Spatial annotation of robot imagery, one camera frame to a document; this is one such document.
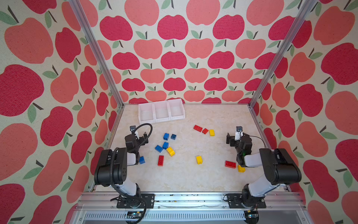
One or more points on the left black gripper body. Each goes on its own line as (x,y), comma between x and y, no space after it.
(141,141)

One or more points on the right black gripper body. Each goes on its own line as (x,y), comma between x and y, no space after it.
(231,139)

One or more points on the yellow six-stud lego brick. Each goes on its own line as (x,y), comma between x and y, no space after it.
(211,133)

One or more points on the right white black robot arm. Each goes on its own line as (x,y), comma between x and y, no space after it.
(278,166)

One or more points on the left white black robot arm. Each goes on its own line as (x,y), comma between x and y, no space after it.
(113,166)

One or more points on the yellow round lego brick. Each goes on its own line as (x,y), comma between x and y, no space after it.
(170,151)

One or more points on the small red lego brick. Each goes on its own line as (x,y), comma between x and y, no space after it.
(205,131)

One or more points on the red long lego brick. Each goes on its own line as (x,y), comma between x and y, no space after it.
(198,128)

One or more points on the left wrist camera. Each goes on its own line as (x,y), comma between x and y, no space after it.
(133,129)

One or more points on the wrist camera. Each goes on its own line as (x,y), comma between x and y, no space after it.
(133,129)
(239,130)

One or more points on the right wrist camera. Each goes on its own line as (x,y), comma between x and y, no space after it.
(239,130)

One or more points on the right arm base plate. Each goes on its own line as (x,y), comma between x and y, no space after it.
(240,201)

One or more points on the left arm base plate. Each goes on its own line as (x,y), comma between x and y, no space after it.
(146,201)

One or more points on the aluminium front frame rail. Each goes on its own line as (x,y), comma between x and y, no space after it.
(190,208)

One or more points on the left aluminium corner post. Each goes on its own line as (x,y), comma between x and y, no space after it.
(85,25)

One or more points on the aluminium corner post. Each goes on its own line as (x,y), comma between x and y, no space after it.
(304,11)
(85,25)

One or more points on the right aluminium corner post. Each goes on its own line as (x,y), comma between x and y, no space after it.
(304,11)

